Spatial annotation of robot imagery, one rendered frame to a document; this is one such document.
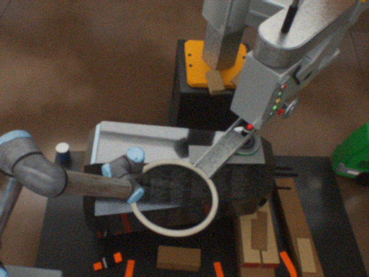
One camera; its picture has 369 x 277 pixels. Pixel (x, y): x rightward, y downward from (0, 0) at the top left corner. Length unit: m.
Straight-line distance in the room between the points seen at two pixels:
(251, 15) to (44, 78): 2.21
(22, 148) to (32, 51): 3.01
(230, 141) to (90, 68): 2.14
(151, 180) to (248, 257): 0.89
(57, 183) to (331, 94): 3.43
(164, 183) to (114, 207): 0.34
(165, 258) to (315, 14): 1.80
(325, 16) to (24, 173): 1.56
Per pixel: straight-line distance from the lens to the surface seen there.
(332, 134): 3.97
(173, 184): 2.39
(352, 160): 3.51
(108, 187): 1.61
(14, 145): 1.41
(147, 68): 4.09
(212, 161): 2.28
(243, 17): 2.64
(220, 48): 2.82
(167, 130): 2.51
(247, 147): 2.49
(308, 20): 2.07
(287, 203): 3.22
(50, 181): 1.36
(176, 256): 2.81
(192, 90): 2.86
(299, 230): 3.14
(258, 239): 2.86
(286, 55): 1.88
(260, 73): 2.00
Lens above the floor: 2.76
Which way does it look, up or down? 53 degrees down
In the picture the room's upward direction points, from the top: 9 degrees clockwise
